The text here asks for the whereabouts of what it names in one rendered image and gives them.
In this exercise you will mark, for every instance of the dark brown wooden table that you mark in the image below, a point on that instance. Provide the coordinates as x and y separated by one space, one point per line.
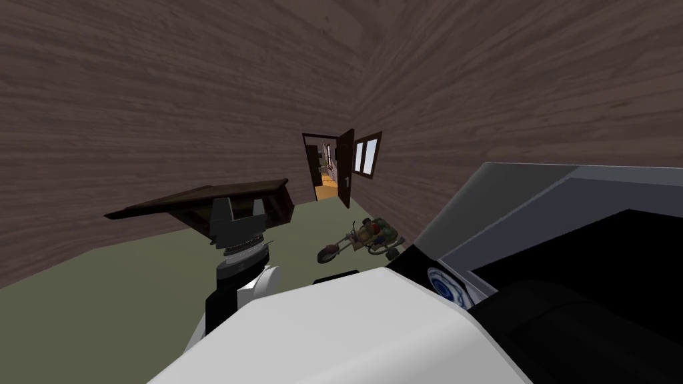
181 201

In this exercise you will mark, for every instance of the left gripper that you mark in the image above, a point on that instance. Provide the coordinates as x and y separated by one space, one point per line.
237 229

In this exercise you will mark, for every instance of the grey and black box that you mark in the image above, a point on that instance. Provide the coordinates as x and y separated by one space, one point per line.
533 213

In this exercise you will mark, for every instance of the dark brown door leaf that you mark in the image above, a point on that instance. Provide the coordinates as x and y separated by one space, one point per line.
345 168

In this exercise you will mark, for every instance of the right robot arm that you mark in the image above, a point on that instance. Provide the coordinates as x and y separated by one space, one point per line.
565 336

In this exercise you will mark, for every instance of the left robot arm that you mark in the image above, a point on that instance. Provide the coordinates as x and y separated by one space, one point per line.
235 282

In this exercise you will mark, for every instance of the dark framed window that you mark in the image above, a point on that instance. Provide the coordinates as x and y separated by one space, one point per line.
366 154

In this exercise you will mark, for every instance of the small motorcycle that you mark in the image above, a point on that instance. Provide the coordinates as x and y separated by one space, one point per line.
365 237

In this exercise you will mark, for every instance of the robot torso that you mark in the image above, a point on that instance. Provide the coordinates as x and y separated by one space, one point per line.
341 336

